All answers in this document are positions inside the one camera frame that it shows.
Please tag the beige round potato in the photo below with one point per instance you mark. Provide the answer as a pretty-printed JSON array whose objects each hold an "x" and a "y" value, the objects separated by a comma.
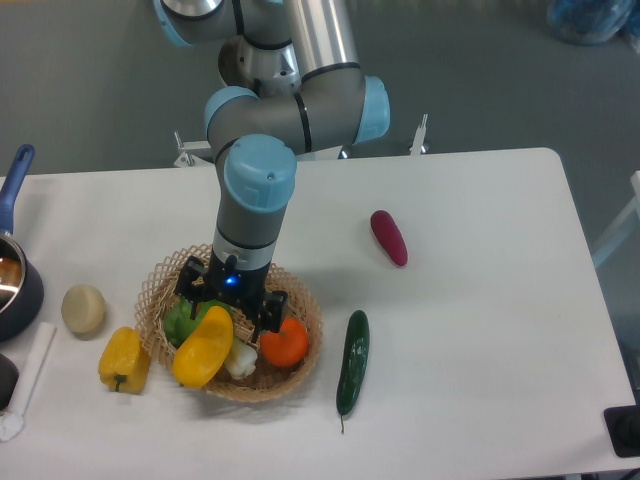
[{"x": 83, "y": 308}]

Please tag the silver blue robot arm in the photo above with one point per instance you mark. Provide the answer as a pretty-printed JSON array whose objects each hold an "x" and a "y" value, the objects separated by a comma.
[{"x": 257, "y": 127}]

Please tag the dark eggplant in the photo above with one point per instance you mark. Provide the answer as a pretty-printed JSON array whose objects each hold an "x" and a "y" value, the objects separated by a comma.
[{"x": 9, "y": 375}]

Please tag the white frame at right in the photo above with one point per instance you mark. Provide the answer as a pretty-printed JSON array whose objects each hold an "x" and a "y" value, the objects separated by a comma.
[{"x": 620, "y": 228}]

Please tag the white bok choy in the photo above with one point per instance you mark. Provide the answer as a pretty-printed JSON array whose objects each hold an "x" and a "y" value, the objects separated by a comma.
[{"x": 241, "y": 360}]

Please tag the black device at edge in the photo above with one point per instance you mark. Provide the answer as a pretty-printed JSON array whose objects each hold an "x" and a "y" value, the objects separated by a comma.
[{"x": 623, "y": 428}]

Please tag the yellow mango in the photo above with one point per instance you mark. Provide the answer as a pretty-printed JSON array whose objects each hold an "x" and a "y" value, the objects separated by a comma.
[{"x": 202, "y": 354}]

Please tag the green lettuce leaf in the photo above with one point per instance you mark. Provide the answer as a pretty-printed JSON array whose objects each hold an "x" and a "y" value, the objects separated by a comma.
[{"x": 178, "y": 324}]

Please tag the dark blue saucepan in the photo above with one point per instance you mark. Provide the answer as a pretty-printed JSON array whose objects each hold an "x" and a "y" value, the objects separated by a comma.
[{"x": 22, "y": 289}]

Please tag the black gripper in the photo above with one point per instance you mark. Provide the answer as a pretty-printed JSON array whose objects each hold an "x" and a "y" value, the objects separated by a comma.
[{"x": 230, "y": 284}]

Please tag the woven wicker basket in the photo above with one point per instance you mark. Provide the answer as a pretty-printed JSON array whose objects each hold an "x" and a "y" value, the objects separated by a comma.
[{"x": 267, "y": 382}]

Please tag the orange fruit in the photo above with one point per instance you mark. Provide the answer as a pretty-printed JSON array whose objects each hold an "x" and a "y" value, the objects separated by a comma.
[{"x": 288, "y": 346}]

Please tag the blue plastic bag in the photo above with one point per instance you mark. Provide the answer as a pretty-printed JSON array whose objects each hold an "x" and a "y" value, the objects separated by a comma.
[{"x": 588, "y": 23}]

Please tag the yellow bell pepper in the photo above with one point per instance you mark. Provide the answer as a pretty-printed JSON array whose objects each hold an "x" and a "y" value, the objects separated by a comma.
[{"x": 124, "y": 364}]

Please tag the white daikon radish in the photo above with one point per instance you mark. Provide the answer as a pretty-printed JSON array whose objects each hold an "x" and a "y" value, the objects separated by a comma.
[{"x": 12, "y": 420}]

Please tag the green cucumber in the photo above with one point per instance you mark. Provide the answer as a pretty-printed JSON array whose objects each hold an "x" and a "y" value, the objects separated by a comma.
[{"x": 354, "y": 364}]

